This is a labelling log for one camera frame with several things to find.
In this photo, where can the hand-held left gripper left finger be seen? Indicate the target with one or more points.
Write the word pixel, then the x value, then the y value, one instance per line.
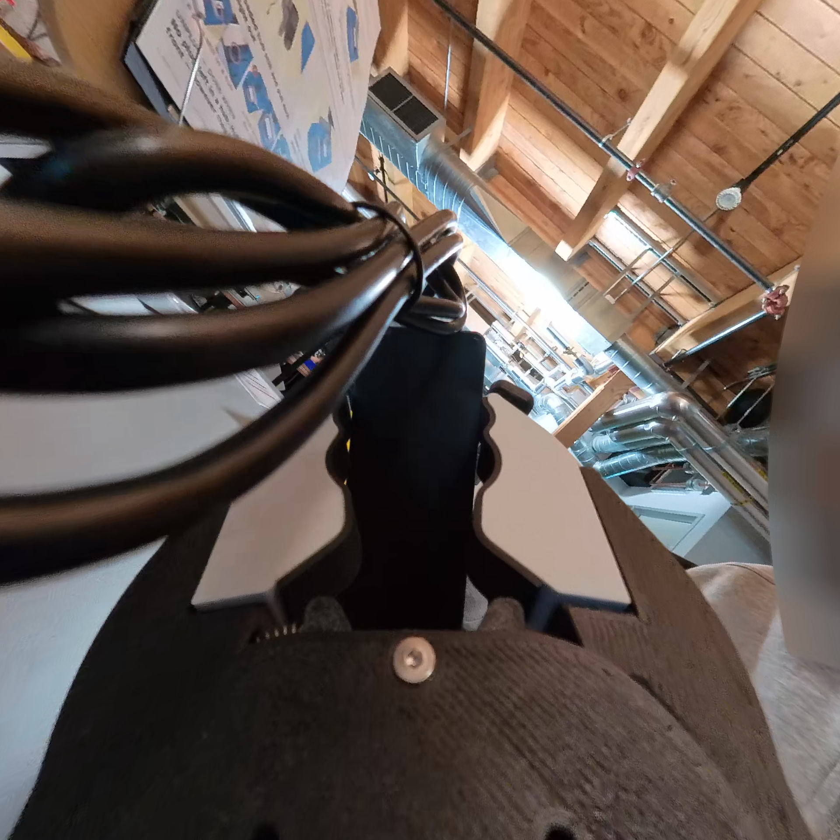
pixel 275 531

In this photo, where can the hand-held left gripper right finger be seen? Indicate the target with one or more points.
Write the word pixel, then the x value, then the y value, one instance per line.
pixel 551 518

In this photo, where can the silver insulated pipes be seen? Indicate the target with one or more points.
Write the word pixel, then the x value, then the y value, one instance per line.
pixel 676 420

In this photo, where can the red pipe valve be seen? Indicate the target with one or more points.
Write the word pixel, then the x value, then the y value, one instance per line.
pixel 773 302

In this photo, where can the black sprinkler pipe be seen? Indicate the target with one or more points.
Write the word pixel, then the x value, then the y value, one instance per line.
pixel 617 154

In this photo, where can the white poster with blue pictures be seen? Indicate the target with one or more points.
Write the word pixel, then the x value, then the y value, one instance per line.
pixel 275 79

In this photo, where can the silver ventilation duct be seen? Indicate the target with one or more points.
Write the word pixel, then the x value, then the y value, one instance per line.
pixel 446 170

